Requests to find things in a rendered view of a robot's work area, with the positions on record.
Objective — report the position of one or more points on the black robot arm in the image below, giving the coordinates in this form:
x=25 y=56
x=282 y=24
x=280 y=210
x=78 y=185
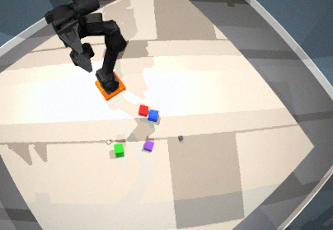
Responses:
x=93 y=25

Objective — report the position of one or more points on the purple block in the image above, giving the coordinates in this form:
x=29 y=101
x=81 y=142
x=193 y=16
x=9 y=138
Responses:
x=148 y=145

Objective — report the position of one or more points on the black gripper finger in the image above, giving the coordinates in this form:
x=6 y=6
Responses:
x=70 y=36
x=83 y=60

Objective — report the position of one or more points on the blue block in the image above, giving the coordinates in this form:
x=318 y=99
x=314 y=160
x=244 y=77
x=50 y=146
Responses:
x=152 y=116

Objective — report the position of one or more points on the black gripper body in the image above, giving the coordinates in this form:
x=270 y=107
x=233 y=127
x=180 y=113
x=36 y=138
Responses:
x=65 y=19

